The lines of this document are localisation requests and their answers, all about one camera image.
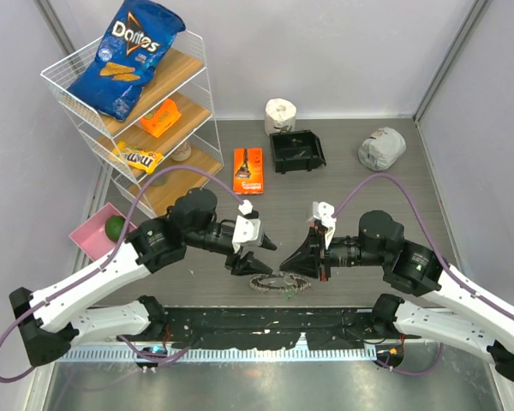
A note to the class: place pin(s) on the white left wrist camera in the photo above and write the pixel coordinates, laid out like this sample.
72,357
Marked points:
248,230

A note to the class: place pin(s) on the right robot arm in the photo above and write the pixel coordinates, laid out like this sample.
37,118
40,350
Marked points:
479,322

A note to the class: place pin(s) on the white toilet paper roll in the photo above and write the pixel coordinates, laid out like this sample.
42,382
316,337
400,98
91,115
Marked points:
280,116

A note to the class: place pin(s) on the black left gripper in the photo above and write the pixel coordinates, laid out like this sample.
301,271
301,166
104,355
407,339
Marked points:
247,265

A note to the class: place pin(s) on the black plastic storage bin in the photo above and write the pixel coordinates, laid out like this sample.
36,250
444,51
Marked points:
283,165

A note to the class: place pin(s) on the keys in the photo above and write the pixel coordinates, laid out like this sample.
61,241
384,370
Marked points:
296,148

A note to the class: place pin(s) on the white wire wooden shelf rack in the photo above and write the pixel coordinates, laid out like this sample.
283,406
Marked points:
182,77

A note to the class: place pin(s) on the yellow M&M candy bag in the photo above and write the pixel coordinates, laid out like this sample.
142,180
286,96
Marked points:
137,157

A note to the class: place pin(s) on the orange snack box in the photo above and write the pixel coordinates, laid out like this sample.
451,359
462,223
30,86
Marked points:
158,120

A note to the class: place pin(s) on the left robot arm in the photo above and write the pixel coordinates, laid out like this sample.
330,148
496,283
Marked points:
55,319

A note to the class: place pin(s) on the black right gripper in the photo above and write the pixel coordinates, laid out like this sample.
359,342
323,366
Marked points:
311,259

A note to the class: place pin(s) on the pink plastic tray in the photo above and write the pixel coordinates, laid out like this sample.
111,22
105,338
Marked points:
90,236

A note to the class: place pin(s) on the grey wrapped paper bundle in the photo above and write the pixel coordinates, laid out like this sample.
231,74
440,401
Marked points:
381,149

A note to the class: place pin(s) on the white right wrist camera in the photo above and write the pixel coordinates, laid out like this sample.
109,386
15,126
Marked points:
323,222

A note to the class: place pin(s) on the green lime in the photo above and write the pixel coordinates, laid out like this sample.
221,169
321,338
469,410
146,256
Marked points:
114,227

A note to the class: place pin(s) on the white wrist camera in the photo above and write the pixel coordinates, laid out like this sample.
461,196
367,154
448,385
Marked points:
323,222
248,230

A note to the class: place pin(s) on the blue Doritos chip bag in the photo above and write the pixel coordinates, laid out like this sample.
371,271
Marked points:
132,47

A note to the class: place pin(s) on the orange razor box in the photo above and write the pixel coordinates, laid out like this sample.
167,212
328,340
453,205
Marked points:
248,171

